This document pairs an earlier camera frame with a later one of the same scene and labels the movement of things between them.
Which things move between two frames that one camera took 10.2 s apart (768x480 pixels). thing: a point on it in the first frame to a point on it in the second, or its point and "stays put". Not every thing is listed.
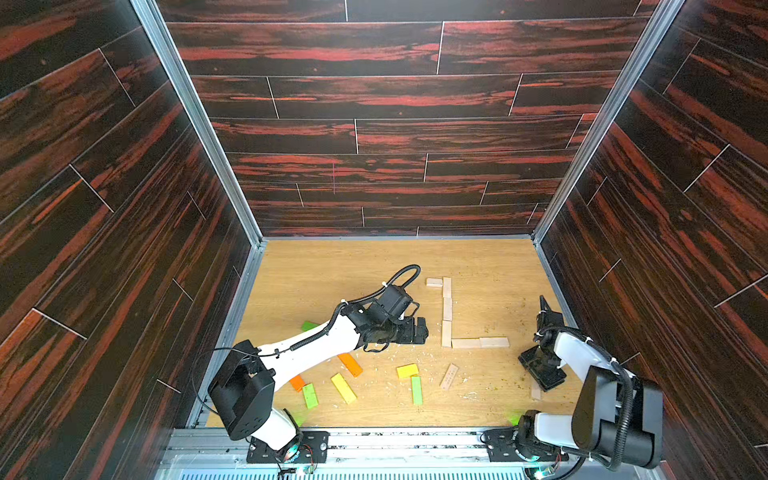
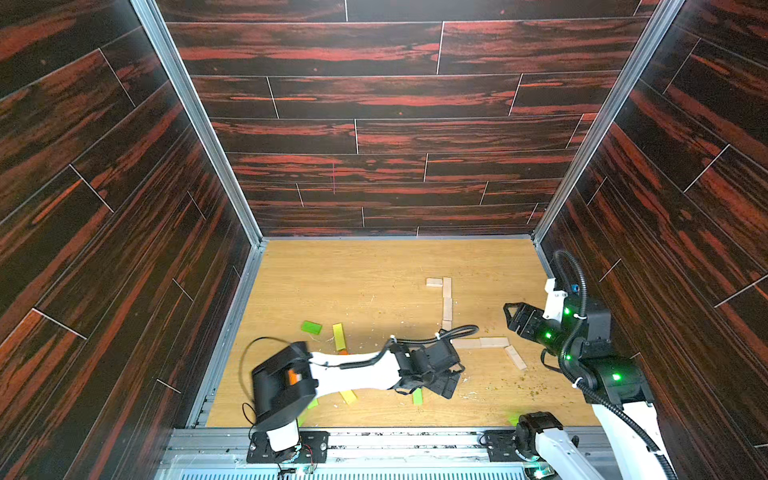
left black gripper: [408, 335] to [440, 386]
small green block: [306, 325] stays put
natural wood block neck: [447, 309] stays put
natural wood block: [494, 343] stays put
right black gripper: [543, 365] to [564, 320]
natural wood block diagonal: [466, 343] stays put
